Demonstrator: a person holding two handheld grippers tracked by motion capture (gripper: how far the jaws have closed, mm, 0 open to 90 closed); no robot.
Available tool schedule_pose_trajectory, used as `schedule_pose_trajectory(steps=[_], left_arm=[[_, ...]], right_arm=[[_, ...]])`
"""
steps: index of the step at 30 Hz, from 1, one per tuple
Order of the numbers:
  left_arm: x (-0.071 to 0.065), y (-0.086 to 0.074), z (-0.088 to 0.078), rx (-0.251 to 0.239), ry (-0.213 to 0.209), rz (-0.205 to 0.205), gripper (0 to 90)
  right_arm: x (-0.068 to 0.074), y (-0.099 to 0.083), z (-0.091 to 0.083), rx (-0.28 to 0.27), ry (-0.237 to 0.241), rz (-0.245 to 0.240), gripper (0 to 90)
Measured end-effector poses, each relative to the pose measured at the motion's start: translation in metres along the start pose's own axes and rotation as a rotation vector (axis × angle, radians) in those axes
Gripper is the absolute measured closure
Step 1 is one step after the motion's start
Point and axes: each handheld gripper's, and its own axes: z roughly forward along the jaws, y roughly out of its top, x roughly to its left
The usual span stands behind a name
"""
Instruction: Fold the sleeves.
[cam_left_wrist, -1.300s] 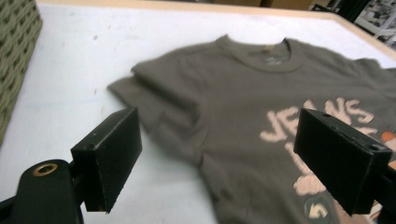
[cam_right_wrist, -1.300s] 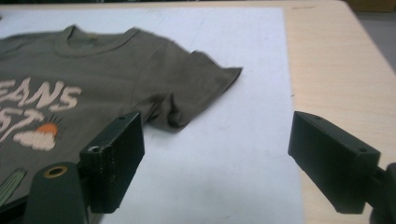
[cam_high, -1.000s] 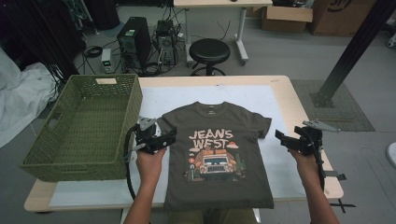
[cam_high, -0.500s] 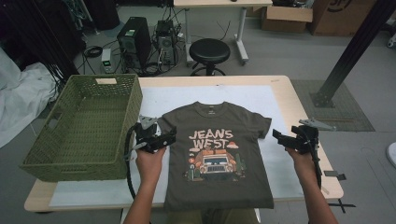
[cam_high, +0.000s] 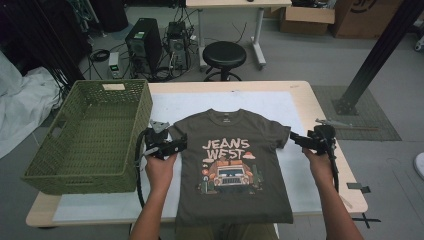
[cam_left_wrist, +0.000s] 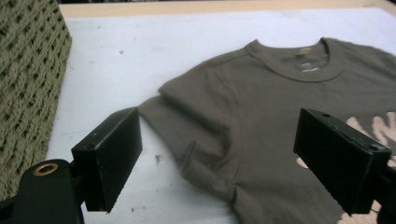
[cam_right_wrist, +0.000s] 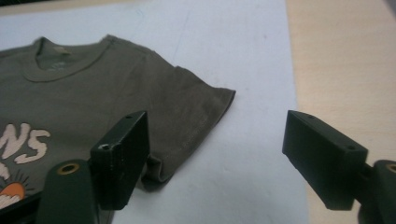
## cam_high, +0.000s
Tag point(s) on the black metal post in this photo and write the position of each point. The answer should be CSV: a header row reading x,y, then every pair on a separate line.
x,y
376,56

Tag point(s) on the open cardboard box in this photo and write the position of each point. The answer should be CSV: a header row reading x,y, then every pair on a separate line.
x,y
306,20

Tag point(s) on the green woven basket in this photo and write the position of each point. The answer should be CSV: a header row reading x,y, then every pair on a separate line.
x,y
66,180

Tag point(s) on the thin wooden stick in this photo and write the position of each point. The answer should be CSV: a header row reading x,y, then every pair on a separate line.
x,y
347,202

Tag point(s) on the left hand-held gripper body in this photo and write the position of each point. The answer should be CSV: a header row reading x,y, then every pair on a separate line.
x,y
160,146

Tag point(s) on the small white power device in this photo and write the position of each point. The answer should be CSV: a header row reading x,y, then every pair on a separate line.
x,y
114,65

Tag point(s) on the dark curtain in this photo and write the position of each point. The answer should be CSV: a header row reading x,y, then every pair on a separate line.
x,y
33,33

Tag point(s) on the white round object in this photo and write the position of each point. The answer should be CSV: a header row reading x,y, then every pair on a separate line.
x,y
420,166

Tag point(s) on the person's right hand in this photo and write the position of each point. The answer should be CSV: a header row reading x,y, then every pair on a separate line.
x,y
321,168

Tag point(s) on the person's left hand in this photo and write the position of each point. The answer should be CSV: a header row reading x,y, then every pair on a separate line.
x,y
160,173

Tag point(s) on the person's olive pants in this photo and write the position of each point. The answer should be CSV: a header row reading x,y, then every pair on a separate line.
x,y
200,233

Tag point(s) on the black tape strip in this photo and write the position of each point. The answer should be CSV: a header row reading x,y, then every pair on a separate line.
x,y
355,186

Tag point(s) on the large cardboard box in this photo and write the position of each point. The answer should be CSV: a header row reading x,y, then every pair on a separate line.
x,y
363,20

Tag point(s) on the white-legged desk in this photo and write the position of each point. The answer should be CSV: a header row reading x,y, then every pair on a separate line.
x,y
233,2

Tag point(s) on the open computer tower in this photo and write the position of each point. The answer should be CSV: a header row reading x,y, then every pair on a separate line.
x,y
177,45

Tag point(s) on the dark olive printed t-shirt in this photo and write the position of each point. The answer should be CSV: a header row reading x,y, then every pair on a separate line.
x,y
230,200

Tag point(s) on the black round stool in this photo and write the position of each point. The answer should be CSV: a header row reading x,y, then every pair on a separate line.
x,y
224,55

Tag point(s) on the black computer tower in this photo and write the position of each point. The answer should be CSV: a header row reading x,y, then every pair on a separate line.
x,y
145,43

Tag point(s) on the white cloth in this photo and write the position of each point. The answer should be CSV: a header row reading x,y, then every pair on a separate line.
x,y
23,100

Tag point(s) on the grey floor mat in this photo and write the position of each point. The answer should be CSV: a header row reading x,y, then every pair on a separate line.
x,y
366,133

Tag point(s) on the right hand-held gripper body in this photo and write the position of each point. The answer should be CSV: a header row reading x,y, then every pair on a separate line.
x,y
321,140

